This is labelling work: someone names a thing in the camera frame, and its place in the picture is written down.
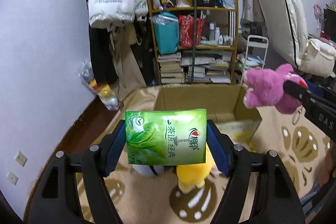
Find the magenta bear plush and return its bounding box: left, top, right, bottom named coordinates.
left=243, top=64, right=308, bottom=115

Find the purple-haired plush doll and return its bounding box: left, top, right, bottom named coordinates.
left=132, top=165, right=165, bottom=177

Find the yellow plush toy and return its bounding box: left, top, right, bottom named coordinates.
left=176, top=146, right=215, bottom=194

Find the green tissue pack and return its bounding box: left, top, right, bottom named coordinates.
left=125, top=109, right=207, bottom=166

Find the white rolling cart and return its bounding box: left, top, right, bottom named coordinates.
left=234, top=34, right=269, bottom=84

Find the cardboard box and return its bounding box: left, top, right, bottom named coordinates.
left=149, top=84, right=262, bottom=151

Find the plastic bag of plush toys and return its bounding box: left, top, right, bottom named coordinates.
left=79, top=61, right=120, bottom=111

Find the white mattress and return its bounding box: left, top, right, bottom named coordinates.
left=259, top=0, right=335, bottom=78

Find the wooden shelf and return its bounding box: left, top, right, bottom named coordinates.
left=147, top=0, right=239, bottom=85

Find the black hanging garment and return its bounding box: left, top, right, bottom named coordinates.
left=88, top=26, right=118, bottom=85

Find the red gift bag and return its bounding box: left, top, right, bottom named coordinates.
left=178, top=15, right=205, bottom=48

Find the stack of books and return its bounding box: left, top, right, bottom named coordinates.
left=158, top=52, right=185, bottom=85

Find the teal bag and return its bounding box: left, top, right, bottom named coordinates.
left=151, top=12, right=179, bottom=55

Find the green pole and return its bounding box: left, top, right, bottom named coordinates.
left=190, top=0, right=197, bottom=84

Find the beige coat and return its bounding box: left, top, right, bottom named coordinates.
left=110, top=24, right=146, bottom=101

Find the wall socket lower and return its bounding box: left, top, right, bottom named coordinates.
left=7, top=172, right=18, bottom=185

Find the wall socket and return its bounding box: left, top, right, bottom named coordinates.
left=15, top=151, right=27, bottom=167
left=7, top=172, right=18, bottom=185

